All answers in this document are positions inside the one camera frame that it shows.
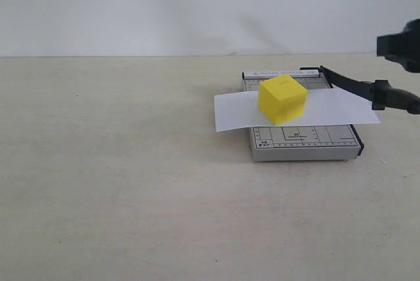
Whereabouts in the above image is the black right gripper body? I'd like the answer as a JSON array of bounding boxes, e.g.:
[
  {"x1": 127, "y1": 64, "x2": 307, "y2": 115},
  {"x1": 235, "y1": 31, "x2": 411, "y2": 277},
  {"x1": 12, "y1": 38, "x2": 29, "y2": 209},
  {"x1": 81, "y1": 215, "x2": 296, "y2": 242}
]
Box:
[{"x1": 376, "y1": 18, "x2": 419, "y2": 73}]

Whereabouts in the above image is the black cutter blade arm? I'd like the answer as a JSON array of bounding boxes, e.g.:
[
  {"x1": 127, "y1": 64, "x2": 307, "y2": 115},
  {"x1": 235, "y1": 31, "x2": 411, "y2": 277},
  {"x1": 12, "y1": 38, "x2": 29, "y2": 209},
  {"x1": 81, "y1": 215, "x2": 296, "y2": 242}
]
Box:
[{"x1": 319, "y1": 66, "x2": 419, "y2": 115}]

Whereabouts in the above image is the yellow cube block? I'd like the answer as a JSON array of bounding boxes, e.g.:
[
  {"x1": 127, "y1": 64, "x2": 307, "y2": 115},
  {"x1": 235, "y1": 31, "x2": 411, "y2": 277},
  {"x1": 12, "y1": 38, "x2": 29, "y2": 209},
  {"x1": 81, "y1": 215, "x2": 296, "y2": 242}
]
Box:
[{"x1": 258, "y1": 74, "x2": 308, "y2": 125}]

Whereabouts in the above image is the white paper sheet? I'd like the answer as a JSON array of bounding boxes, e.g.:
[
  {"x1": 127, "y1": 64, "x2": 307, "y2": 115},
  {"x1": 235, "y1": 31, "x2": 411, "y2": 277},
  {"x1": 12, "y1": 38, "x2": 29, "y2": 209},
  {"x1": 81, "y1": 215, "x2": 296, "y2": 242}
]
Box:
[{"x1": 214, "y1": 88, "x2": 380, "y2": 132}]

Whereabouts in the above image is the grey paper cutter base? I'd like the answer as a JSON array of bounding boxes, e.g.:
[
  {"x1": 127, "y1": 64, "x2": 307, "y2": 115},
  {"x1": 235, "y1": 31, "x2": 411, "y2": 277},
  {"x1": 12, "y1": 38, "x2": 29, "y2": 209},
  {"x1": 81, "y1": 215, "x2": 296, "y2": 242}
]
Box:
[{"x1": 242, "y1": 67, "x2": 364, "y2": 162}]

